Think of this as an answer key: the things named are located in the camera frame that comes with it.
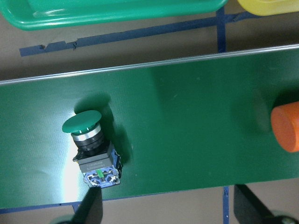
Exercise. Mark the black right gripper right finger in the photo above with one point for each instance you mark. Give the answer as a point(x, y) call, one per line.
point(249, 209)

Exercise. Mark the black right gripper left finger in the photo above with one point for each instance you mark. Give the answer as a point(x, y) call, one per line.
point(90, 211)

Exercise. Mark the plain orange cylinder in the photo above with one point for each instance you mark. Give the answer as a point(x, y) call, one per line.
point(285, 126)

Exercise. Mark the green conveyor belt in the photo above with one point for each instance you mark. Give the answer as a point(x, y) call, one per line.
point(181, 124)

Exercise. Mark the yellow plastic tray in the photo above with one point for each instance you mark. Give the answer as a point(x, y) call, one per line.
point(269, 7)

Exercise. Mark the green plastic tray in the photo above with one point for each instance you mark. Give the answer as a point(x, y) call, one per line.
point(32, 15)

